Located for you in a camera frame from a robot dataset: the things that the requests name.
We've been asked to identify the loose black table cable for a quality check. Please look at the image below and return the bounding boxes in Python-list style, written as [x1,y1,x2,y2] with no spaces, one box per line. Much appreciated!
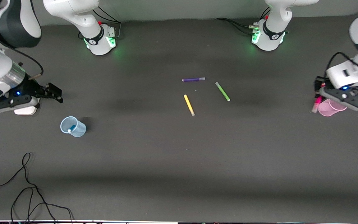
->
[0,152,74,224]

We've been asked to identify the translucent pink plastic cup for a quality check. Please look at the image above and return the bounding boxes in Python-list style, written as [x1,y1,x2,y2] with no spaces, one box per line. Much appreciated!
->
[318,98,348,117]

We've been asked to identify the black right arm base cables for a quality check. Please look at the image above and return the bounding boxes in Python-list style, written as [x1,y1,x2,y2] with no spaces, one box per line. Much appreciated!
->
[92,4,122,40]

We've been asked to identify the translucent blue plastic cup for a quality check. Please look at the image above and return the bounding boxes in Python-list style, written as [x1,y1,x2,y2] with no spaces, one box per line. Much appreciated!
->
[60,116,87,138]

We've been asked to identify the green marker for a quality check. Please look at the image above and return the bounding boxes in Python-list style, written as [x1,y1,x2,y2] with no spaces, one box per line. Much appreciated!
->
[215,82,231,102]

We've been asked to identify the yellow marker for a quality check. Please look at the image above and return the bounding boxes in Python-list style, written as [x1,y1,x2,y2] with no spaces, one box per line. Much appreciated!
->
[184,94,195,116]

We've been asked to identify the black arm base cables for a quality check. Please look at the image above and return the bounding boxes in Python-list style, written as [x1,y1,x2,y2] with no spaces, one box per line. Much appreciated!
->
[92,4,122,40]
[215,7,271,36]

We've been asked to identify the black left arm base cables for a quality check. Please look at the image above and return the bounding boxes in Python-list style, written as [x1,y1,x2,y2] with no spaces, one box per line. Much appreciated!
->
[215,7,271,36]

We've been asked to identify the pink marker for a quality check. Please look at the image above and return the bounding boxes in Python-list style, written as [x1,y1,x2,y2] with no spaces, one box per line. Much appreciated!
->
[311,83,326,113]

